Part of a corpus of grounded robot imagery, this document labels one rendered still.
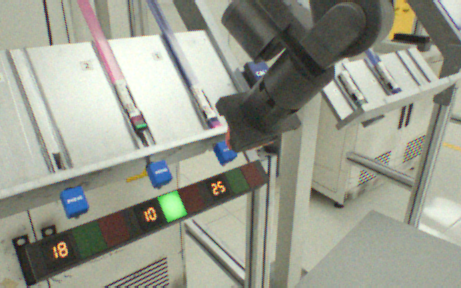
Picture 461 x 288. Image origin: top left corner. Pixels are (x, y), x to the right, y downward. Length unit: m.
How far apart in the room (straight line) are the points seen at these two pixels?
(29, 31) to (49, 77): 1.88
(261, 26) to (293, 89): 0.07
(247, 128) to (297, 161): 0.52
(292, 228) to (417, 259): 0.54
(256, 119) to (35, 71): 0.30
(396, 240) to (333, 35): 0.34
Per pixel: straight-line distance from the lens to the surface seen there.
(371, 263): 0.53
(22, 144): 0.50
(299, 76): 0.36
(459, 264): 0.58
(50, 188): 0.47
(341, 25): 0.33
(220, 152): 0.53
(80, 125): 0.51
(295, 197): 0.99
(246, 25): 0.39
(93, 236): 0.47
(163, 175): 0.49
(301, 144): 0.92
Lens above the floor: 0.94
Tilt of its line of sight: 26 degrees down
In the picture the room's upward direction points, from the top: straight up
